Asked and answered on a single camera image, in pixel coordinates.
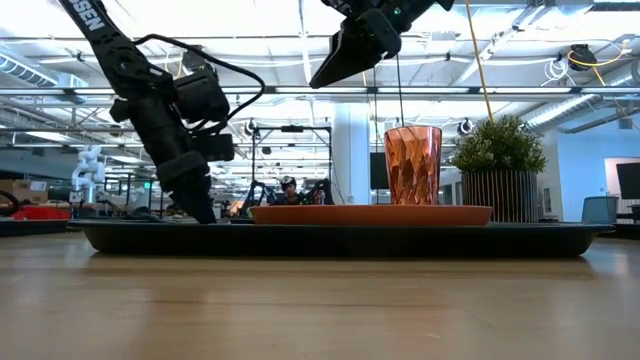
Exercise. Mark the person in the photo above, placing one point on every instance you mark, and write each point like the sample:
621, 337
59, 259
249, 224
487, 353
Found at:
288, 190

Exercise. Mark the cardboard box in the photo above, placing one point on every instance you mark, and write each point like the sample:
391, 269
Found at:
27, 189

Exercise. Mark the red plastic bin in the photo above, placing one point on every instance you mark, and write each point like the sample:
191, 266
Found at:
40, 213

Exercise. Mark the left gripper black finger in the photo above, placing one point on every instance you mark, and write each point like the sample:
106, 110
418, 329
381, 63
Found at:
210, 200
195, 202

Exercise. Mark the black wall monitor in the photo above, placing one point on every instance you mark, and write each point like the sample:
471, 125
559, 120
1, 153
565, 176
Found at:
629, 180

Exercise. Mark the orange round plate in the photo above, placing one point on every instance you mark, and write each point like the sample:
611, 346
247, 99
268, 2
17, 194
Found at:
370, 215

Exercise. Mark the black monitor screen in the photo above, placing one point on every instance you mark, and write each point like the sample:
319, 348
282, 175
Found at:
378, 170

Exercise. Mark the black metal station frame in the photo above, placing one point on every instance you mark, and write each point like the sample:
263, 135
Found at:
292, 128

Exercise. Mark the orange faceted cup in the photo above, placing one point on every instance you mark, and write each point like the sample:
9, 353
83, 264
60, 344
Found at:
412, 165

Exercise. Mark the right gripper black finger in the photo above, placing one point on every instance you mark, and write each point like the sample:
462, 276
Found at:
352, 55
332, 52

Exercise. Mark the teal chair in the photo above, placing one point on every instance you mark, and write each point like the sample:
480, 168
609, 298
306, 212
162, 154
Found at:
600, 210

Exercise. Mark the black background robot arm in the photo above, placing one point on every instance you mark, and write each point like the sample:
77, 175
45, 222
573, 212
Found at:
255, 197
320, 192

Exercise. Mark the black plastic tray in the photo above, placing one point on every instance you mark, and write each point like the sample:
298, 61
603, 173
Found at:
325, 242

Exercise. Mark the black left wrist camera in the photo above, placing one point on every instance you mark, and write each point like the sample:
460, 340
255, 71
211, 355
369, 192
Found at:
214, 147

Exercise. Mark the green plant in ribbed pot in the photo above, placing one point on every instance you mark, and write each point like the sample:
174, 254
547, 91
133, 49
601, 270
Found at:
500, 150

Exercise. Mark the black aluminium table frame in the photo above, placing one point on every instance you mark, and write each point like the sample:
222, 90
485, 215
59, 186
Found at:
30, 228

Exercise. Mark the white column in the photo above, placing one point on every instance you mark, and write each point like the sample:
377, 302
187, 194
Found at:
350, 150

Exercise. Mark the silver ceiling air duct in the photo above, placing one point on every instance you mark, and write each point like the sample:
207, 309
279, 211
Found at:
30, 72

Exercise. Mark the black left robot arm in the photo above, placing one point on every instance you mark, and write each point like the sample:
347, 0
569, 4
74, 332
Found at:
115, 50

